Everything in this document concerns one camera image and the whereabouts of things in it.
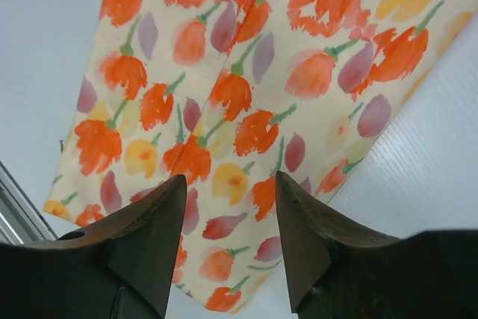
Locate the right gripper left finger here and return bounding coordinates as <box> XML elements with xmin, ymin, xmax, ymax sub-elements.
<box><xmin>59</xmin><ymin>175</ymin><xmax>187</xmax><ymax>318</ymax></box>

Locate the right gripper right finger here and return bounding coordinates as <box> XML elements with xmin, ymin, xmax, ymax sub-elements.
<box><xmin>275</xmin><ymin>171</ymin><xmax>399</xmax><ymax>314</ymax></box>

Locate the floral orange skirt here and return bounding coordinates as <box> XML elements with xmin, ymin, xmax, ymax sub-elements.
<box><xmin>43</xmin><ymin>0</ymin><xmax>477</xmax><ymax>313</ymax></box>

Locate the aluminium frame rail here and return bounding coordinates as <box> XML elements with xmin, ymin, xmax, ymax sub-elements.
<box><xmin>0</xmin><ymin>163</ymin><xmax>58</xmax><ymax>245</ymax></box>

